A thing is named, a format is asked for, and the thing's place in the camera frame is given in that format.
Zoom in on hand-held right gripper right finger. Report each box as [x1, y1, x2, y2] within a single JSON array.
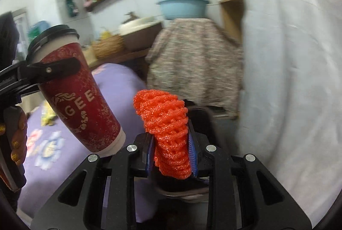
[[187, 119, 313, 230]]

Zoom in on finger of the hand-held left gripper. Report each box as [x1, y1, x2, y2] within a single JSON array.
[[25, 57, 81, 84], [15, 83, 41, 98]]

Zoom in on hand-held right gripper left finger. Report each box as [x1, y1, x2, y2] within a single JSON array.
[[31, 132, 158, 230]]

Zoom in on orange foam net sleeve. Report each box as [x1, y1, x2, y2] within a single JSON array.
[[133, 89, 193, 180]]

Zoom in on red paper cup black lid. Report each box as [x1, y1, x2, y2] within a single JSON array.
[[26, 25, 127, 156]]

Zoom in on person's left hand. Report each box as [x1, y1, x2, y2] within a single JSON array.
[[10, 110, 29, 167]]

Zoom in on blue plastic bag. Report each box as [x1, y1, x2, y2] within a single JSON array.
[[28, 21, 50, 44]]

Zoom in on wicker basket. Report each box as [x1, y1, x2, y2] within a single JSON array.
[[91, 34, 125, 60]]

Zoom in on purple floral bedsheet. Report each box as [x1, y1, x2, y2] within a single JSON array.
[[16, 63, 158, 222]]

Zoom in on brown sink cabinet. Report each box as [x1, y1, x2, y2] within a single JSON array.
[[123, 22, 164, 52]]

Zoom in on white sink basin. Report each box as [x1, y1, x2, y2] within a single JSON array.
[[119, 17, 163, 36]]

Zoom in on paisley patterned cloth cover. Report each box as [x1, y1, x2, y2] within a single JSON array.
[[146, 18, 244, 120]]

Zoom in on white cloth cover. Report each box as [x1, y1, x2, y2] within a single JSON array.
[[238, 0, 342, 226]]

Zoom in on light blue plastic basin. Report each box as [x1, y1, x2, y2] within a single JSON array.
[[156, 0, 211, 21]]

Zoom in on wooden side cabinet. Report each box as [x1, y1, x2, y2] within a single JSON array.
[[219, 0, 247, 44]]

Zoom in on green wall holder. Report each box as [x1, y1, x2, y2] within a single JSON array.
[[66, 0, 80, 17]]

